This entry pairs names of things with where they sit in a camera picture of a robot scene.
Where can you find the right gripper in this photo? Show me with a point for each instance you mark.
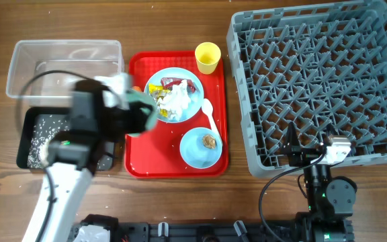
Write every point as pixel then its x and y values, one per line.
pixel 291 146

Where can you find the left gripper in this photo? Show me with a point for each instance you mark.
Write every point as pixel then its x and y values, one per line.
pixel 136 116

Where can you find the green bowl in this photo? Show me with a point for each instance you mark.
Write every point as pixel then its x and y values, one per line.
pixel 142 113

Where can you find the white rice pile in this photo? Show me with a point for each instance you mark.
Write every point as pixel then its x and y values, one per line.
pixel 45 127

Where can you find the white tissue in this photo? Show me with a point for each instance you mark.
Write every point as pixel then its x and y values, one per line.
pixel 175 102

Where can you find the brown food lump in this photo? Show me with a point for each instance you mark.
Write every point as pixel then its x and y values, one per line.
pixel 209 141

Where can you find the orange carrot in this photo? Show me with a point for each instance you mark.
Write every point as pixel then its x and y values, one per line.
pixel 137 88

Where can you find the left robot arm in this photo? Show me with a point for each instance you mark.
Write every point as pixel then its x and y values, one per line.
pixel 73 154

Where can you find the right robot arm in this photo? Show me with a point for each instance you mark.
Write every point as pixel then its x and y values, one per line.
pixel 330 199

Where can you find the grey dishwasher rack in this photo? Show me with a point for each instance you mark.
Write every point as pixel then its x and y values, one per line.
pixel 314 66

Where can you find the clear plastic bin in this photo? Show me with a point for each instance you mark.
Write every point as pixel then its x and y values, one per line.
pixel 86 57

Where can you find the black plastic tray bin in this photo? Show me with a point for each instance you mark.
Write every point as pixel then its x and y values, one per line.
pixel 27 130

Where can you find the yellow silver foil wrapper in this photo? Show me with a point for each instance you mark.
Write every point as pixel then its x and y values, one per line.
pixel 158 93

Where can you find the light blue plate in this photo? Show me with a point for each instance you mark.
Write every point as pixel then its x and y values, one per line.
pixel 196 98

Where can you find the red plastic tray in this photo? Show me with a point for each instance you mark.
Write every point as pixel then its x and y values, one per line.
pixel 155 154

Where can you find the red snack wrapper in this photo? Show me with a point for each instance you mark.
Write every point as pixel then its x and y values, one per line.
pixel 168 82

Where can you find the blue bowl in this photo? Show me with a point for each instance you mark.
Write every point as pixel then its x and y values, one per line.
pixel 195 153

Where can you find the white plastic spoon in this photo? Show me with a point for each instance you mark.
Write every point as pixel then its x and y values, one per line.
pixel 207 109

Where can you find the yellow plastic cup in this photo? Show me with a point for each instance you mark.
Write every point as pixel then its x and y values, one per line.
pixel 207 56

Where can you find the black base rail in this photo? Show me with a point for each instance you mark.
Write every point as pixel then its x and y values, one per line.
pixel 236 231

